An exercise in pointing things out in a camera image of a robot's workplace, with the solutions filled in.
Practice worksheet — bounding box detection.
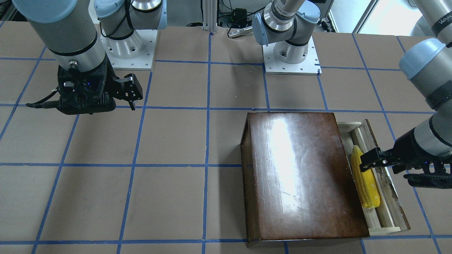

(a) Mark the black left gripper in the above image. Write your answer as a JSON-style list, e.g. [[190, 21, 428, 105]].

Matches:
[[359, 129, 429, 174]]

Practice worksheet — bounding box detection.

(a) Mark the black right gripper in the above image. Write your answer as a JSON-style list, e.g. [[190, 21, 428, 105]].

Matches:
[[99, 56, 143, 111]]

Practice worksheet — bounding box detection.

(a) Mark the yellow corn cob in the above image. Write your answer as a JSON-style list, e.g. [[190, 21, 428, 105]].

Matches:
[[350, 145, 381, 209]]

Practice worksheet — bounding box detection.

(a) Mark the wooden drawer with white handle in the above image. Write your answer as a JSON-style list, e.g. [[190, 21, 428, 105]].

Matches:
[[337, 119, 411, 236]]

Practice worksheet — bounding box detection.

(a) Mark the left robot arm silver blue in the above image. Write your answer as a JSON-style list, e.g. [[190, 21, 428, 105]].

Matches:
[[253, 32, 433, 151]]

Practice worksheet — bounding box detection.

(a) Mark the dark brown wooden cabinet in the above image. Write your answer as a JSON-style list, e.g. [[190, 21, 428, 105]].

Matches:
[[240, 112, 370, 247]]

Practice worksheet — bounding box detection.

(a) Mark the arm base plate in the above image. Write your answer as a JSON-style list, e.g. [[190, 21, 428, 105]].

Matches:
[[100, 30, 158, 71], [262, 37, 322, 75]]

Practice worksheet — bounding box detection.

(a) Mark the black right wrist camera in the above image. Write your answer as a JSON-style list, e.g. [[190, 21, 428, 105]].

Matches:
[[26, 66, 116, 115]]

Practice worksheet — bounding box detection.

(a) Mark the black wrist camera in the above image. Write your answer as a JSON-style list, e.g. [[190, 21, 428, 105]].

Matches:
[[26, 66, 116, 115], [403, 161, 452, 189]]

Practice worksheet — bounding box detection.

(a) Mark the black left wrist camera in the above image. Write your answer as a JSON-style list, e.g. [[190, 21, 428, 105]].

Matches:
[[403, 161, 452, 189]]

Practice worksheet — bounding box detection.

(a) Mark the aluminium frame post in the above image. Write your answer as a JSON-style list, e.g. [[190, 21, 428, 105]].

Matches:
[[201, 0, 219, 35]]

